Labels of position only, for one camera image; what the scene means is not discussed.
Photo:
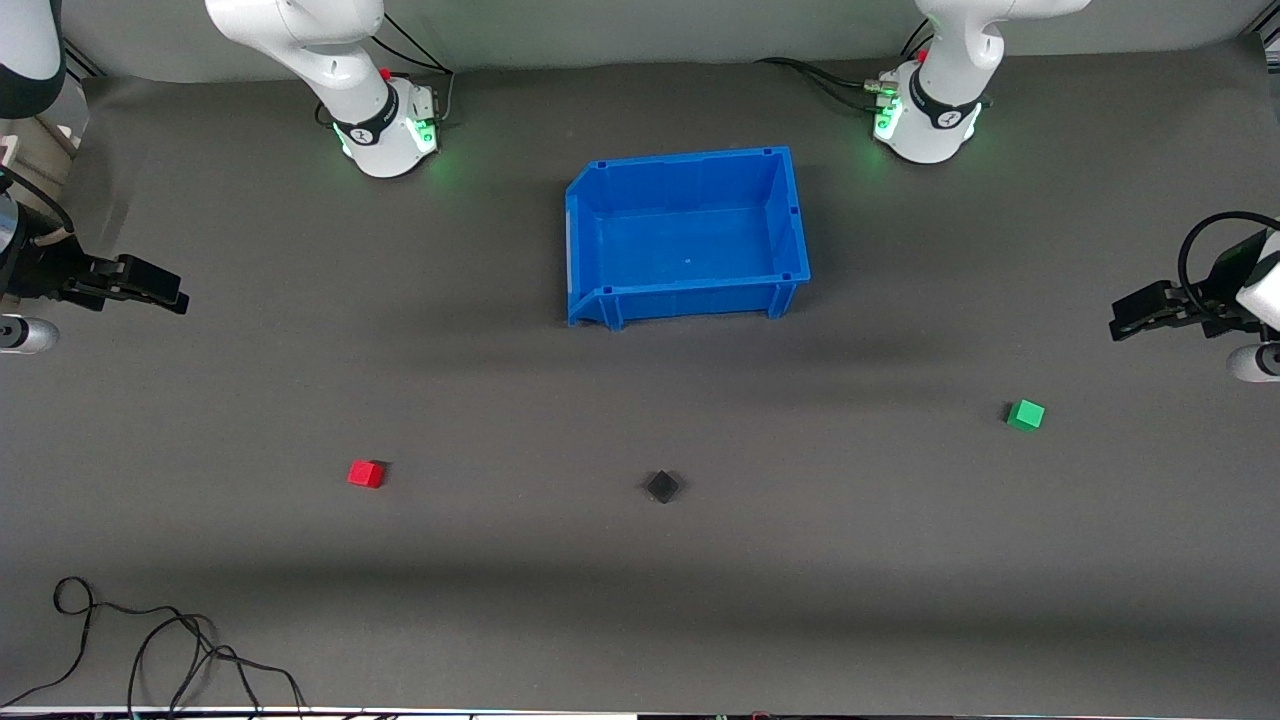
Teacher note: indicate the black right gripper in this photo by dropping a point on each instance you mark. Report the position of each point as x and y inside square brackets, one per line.
[48, 272]

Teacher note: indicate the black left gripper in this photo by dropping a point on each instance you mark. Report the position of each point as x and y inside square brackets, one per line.
[1206, 297]

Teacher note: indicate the green cube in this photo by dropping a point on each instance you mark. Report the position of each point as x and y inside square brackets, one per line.
[1026, 414]

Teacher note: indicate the red cube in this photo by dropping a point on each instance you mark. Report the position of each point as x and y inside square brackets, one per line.
[365, 473]

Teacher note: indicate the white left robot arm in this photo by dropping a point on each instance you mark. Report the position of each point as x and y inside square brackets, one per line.
[945, 90]

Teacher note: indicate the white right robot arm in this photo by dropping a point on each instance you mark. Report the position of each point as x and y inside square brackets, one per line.
[340, 60]

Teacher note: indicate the black cube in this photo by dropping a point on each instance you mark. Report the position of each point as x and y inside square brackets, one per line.
[662, 487]

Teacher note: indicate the beige box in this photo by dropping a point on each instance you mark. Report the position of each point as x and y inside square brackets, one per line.
[30, 140]

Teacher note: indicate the dark grey table mat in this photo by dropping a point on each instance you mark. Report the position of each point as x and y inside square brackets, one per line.
[800, 600]

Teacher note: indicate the blue plastic bin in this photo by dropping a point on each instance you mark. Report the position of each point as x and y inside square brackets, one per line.
[690, 245]

